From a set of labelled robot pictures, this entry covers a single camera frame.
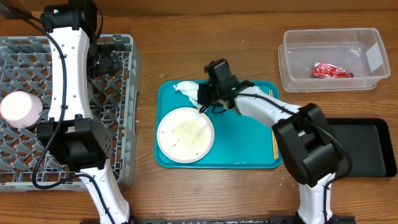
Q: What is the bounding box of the white napkin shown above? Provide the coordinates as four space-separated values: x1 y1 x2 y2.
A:
174 81 203 109

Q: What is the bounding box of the wooden chopstick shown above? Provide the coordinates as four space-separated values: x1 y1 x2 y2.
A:
270 89 280 160
269 90 277 161

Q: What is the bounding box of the large white plate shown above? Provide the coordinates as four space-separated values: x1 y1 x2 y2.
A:
156 107 215 164

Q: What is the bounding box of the small pink bowl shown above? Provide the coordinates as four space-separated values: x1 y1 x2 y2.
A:
1 91 43 129

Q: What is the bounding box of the red sauce packet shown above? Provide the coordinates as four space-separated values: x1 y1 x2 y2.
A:
312 62 354 78

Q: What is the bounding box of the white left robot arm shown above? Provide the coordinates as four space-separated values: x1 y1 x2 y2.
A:
1 1 133 223

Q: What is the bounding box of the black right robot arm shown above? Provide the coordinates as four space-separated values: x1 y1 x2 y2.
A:
198 58 346 223

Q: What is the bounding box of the grey dishwasher rack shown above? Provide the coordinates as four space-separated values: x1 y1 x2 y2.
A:
1 34 142 192

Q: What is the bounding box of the teal serving tray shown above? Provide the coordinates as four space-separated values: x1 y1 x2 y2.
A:
154 80 283 169

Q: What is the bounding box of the clear plastic bin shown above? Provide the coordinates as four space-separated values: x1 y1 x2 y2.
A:
278 28 391 92

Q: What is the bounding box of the black plastic tray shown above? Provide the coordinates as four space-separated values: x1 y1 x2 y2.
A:
328 118 397 177

